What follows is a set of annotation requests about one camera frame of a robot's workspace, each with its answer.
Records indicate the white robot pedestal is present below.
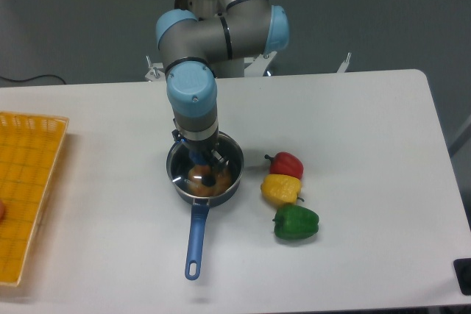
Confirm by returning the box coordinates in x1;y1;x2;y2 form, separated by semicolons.
211;58;245;79

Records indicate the black device at table edge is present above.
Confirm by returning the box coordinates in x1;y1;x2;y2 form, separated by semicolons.
453;258;471;296

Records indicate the white metal base frame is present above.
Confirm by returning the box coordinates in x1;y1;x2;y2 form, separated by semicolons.
144;47;353;82

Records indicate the glass lid blue knob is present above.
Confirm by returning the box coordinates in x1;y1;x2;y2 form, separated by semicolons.
166;132;244;206

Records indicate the yellow plastic basket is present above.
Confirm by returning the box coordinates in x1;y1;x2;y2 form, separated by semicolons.
1;111;69;287

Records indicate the green bell pepper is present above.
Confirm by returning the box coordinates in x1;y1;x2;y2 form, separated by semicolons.
272;204;319;240

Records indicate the glazed donut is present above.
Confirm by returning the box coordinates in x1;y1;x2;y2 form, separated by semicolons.
188;165;232;197

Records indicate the dark pot blue handle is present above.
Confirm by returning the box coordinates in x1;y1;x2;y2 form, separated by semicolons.
165;130;245;281

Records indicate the yellow bell pepper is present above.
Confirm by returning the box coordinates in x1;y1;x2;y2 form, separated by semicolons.
261;174;303;208

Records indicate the red bell pepper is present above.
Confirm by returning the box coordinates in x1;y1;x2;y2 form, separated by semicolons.
264;151;304;179

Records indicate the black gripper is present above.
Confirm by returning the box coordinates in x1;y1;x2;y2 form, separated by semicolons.
171;118;229;171

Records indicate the black floor cable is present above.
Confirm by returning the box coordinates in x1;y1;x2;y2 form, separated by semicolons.
0;74;68;85

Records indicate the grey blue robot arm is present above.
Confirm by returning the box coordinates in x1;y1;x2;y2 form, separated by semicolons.
155;0;289;167

